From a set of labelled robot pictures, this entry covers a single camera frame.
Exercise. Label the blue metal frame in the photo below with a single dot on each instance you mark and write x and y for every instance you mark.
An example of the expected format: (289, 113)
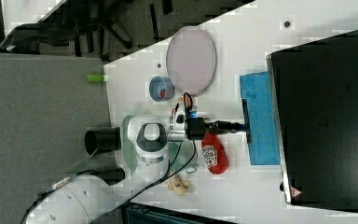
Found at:
(136, 213)

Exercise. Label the toaster oven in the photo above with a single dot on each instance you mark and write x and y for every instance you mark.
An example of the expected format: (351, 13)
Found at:
(303, 116)

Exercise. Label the black cylinder cup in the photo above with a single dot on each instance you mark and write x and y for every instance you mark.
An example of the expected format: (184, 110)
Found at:
(102, 141)

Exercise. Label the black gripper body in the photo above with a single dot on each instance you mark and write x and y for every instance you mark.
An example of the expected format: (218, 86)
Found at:
(196, 128)

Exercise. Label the round lavender plate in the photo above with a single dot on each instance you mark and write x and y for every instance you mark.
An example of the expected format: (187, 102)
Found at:
(191, 60)

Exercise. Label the orange slice toy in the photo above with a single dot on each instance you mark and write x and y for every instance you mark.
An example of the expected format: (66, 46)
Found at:
(185, 100)

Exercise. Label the green marker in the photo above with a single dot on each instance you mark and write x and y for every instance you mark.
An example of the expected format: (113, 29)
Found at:
(97, 78)

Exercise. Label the toy banana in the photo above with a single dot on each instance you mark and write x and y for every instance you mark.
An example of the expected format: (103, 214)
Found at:
(177, 185)

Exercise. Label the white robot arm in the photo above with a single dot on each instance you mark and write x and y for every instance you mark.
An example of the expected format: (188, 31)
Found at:
(82, 198)

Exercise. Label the red ketchup bottle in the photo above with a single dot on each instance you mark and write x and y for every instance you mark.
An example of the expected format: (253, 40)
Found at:
(214, 154)

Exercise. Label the red toy strawberry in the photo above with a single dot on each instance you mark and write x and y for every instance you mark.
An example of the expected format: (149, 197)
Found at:
(162, 93)

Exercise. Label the blue bowl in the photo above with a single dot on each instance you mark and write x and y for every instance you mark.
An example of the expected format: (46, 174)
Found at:
(158, 84)

